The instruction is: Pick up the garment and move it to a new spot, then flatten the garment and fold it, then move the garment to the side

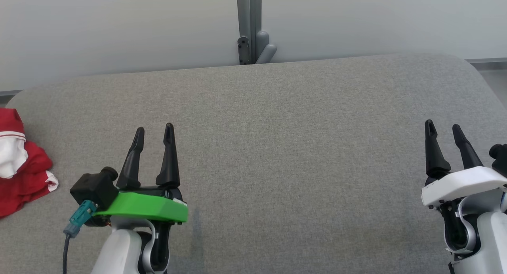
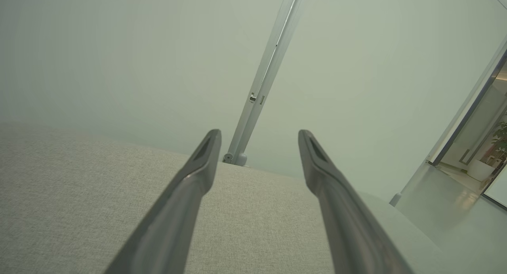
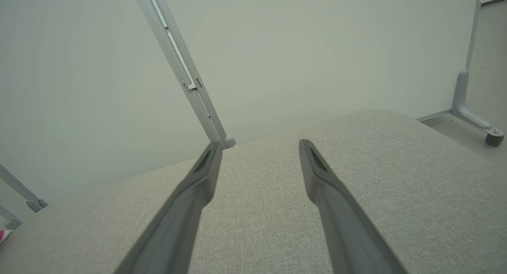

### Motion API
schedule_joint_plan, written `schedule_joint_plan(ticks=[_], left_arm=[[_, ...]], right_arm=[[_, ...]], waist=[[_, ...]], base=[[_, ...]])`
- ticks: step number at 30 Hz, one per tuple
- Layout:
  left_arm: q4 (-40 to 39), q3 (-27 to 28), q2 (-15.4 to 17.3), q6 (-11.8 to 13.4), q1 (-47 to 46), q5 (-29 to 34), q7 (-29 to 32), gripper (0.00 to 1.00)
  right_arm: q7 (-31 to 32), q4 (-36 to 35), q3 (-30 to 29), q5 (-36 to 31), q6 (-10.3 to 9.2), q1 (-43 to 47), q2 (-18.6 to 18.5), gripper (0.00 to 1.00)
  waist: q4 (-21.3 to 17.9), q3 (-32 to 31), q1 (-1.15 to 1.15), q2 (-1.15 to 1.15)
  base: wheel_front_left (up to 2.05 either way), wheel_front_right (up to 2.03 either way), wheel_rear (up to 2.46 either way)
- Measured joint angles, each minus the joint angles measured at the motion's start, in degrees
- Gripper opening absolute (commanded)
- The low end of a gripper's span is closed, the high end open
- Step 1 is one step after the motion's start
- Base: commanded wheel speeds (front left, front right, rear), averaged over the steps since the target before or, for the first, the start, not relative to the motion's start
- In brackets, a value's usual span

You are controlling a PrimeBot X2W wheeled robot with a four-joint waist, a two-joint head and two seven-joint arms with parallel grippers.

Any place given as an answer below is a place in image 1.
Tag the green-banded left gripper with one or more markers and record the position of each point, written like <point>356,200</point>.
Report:
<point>142,206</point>

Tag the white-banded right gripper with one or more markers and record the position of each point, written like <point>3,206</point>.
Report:
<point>463,185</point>

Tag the red shorts with white hem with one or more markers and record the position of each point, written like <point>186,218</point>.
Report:
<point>27,179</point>

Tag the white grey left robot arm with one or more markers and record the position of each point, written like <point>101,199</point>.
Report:
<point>122,246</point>

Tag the grey rounded lever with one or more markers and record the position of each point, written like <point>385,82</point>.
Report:
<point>266,52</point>

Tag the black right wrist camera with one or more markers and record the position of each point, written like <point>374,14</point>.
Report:
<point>500,157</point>

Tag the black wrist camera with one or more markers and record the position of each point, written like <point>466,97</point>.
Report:
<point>500,157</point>
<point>95,189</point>

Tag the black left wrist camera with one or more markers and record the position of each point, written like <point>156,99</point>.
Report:
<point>95,189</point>

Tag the grey metal post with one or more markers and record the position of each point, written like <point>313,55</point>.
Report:
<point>245,20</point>

